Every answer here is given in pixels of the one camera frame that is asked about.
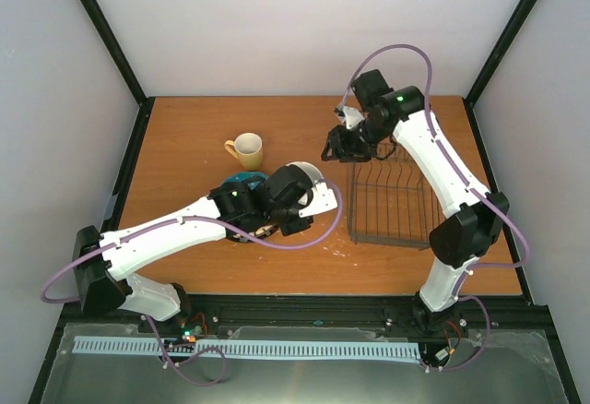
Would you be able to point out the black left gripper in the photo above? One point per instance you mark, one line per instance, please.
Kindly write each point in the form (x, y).
(290, 229)

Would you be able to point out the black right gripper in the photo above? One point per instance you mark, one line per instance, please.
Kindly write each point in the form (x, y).
(341, 148)

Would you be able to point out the cream ceramic bowl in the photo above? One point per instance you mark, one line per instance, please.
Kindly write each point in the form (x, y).
(314, 175)

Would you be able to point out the yellow ceramic mug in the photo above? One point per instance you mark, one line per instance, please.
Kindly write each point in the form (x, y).
(247, 149)

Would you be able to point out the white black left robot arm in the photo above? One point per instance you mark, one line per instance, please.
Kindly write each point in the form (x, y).
(107, 264)

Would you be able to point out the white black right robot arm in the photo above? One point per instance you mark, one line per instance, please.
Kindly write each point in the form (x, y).
(472, 213)

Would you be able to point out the teal polka dot plate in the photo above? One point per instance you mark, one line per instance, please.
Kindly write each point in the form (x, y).
(242, 178)

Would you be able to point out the metal floor plate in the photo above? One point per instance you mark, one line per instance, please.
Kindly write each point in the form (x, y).
(489, 366)

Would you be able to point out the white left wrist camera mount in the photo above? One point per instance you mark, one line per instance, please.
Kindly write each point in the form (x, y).
(321, 198)

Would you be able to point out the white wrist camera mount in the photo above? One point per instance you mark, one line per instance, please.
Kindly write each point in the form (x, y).
(321, 198)
(349, 117)

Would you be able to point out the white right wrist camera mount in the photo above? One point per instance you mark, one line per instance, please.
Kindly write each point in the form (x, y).
(349, 117)

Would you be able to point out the dark wire dish rack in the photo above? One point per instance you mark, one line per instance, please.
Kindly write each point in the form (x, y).
(389, 200)

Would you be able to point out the black aluminium frame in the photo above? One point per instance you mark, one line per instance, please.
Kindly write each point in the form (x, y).
(519, 312)

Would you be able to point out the white slotted cable duct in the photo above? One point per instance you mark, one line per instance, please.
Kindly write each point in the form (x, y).
(260, 350)

